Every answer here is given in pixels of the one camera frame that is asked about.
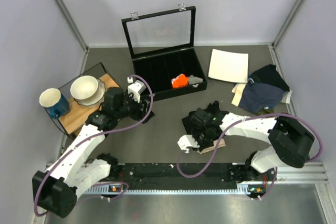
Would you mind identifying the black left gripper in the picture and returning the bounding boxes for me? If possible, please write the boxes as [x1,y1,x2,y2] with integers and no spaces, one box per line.
[115,90,154,123]

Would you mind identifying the black underwear beige waistband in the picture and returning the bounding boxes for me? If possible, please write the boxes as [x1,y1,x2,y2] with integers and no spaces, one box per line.
[181,110,227,155]

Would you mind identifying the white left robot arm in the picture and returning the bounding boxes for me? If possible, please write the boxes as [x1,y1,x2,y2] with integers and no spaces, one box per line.
[32,81,153,218]

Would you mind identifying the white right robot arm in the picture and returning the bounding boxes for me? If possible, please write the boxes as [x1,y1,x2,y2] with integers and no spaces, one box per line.
[179,108,317,180]

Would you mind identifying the grey rolled underwear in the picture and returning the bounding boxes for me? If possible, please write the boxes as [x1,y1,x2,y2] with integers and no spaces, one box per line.
[188,75,203,85]

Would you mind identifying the orange rolled underwear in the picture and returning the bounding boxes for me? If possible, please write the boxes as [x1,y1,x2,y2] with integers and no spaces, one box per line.
[171,73,188,89]

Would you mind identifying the navy blue underwear in pile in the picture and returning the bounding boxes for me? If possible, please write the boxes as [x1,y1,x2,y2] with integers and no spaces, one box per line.
[238,82,285,113]

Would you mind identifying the black underwear in pile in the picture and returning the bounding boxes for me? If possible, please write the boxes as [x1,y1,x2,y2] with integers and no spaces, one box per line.
[248,64,290,92]

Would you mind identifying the white scalloped saucer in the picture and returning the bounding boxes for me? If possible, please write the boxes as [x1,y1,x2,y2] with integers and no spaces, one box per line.
[72,79,106,108]

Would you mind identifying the beige cloth in pile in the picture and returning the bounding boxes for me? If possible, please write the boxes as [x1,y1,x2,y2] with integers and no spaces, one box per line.
[231,83,247,106]

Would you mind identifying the white ceramic bowl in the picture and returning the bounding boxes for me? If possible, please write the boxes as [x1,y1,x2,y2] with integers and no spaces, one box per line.
[70,76,99,100]

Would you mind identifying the wooden black-framed shelf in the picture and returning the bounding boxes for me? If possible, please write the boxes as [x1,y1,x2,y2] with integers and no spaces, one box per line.
[45,62,119,140]

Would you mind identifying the black glass-lid storage box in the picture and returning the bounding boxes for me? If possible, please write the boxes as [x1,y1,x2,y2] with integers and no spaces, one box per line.
[121,4,207,101]

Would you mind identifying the white square plate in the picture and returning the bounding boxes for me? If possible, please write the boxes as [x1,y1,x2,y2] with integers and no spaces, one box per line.
[208,49,249,83]

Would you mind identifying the blue mug white inside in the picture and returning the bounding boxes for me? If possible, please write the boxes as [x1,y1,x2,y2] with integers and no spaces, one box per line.
[39,88,70,119]

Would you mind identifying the white cloth in pile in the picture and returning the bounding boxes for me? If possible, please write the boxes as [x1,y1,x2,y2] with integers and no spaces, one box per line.
[281,90,292,104]

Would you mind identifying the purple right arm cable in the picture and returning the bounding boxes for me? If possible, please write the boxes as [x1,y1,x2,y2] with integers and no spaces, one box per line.
[176,113,323,200]

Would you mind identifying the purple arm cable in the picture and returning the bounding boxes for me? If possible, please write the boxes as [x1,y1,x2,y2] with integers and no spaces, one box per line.
[33,74,155,217]
[176,113,323,200]

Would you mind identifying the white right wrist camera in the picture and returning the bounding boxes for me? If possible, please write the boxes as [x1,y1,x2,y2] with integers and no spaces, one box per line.
[177,135,199,153]

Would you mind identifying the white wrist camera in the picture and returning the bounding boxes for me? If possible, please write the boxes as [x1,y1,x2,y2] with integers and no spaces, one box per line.
[127,77,146,103]
[177,135,199,153]

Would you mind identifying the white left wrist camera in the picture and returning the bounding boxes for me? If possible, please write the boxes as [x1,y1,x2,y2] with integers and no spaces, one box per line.
[127,77,146,103]

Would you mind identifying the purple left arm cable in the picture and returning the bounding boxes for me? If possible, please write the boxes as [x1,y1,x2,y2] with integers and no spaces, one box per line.
[33,74,155,217]

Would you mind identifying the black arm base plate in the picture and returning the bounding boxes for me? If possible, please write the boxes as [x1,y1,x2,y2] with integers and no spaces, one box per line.
[119,163,250,190]

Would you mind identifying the grey slotted cable duct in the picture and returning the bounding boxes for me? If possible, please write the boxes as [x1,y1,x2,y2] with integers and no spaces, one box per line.
[84,184,265,196]

